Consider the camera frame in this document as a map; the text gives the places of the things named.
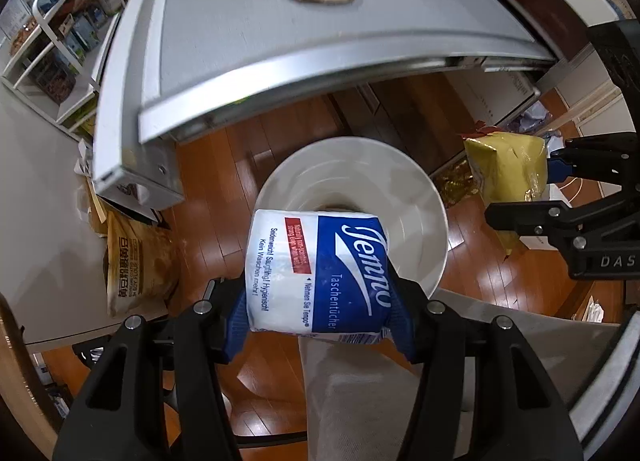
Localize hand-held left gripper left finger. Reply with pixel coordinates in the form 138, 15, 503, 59
52, 278, 251, 461

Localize white cardboard box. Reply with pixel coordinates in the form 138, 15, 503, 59
452, 68, 543, 126

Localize white round plastic bin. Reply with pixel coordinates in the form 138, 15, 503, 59
254, 137, 449, 302

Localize assorted packaged goods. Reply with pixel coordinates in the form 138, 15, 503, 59
10, 0, 126, 106

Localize white panelled cabinet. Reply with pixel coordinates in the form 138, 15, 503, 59
542, 43, 631, 142

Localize grey table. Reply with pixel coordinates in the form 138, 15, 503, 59
92, 0, 558, 212

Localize brown paper sack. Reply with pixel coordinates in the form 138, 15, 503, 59
102, 211, 181, 319

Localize white low cabinet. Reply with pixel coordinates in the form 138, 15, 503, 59
0, 86, 171, 347

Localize blue and white tissue pack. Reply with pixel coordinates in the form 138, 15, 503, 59
243, 208, 393, 344

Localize crumpled clear plastic bag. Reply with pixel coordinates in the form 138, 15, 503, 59
512, 101, 568, 154

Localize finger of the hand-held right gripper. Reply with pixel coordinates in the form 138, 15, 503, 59
484, 188, 633, 252
547, 135, 640, 192

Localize flat cardboard pieces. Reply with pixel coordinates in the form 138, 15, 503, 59
75, 141, 108, 237

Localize gold foil wrapping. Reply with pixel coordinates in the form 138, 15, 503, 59
435, 161, 481, 202

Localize yellow snack bag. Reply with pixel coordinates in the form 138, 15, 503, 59
462, 128, 548, 257

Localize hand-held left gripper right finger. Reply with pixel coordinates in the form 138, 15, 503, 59
385, 263, 586, 461

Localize person's grey pants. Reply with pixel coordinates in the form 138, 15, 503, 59
299, 288, 623, 461

